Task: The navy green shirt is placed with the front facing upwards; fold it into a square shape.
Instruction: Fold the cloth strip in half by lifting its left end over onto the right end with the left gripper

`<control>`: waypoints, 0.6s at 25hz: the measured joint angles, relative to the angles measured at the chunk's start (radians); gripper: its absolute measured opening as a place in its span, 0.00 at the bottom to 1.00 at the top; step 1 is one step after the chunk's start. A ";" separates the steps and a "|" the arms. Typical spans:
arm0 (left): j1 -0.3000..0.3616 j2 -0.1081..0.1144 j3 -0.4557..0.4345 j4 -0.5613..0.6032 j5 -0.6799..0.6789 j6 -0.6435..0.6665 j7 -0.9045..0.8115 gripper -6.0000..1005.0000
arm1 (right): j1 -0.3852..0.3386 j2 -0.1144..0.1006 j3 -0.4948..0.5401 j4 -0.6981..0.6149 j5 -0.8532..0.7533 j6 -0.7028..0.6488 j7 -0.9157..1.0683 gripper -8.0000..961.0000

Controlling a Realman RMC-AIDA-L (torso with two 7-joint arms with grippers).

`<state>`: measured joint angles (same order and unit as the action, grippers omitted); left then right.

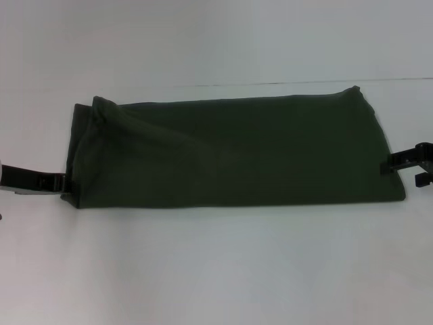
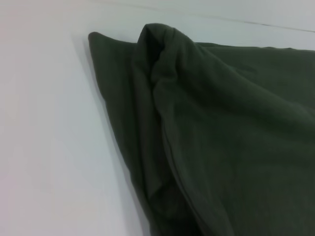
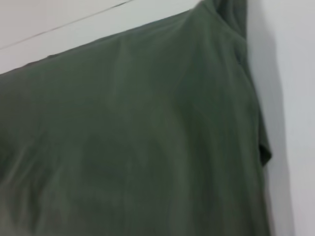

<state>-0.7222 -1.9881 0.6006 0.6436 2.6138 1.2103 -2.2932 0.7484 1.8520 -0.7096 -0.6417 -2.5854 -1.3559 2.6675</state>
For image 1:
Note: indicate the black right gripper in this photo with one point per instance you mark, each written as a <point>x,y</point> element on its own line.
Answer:
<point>427,159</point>

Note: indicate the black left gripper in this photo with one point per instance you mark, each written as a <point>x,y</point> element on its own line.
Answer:
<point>23,181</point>

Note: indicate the dark green FREE t-shirt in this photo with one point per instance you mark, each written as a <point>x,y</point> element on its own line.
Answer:
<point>236,152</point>

